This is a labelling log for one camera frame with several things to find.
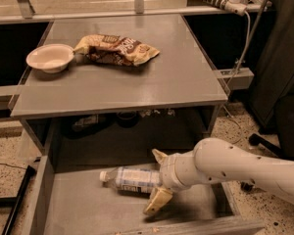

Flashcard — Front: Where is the open grey top drawer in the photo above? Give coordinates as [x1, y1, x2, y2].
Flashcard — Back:
[21, 129, 267, 235]

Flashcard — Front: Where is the black floor frame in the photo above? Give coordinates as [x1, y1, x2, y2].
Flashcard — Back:
[0, 157, 40, 235]

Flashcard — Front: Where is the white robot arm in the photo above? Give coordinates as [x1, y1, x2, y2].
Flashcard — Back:
[144, 138, 294, 215]

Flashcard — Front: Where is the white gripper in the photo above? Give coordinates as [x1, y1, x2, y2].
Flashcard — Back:
[143, 149, 200, 215]

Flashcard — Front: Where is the yellow brown chip bag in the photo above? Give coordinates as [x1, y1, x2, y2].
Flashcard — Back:
[73, 34, 160, 67]

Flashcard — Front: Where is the blue label plastic bottle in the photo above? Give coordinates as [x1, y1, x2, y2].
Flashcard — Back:
[99, 166, 161, 194]

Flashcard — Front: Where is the white power cable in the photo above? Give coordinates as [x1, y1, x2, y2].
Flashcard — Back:
[211, 11, 253, 147]

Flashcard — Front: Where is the white bowl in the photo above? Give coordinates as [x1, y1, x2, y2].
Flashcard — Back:
[26, 44, 74, 73]

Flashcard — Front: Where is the white power strip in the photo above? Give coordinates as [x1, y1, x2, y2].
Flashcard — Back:
[195, 0, 248, 17]

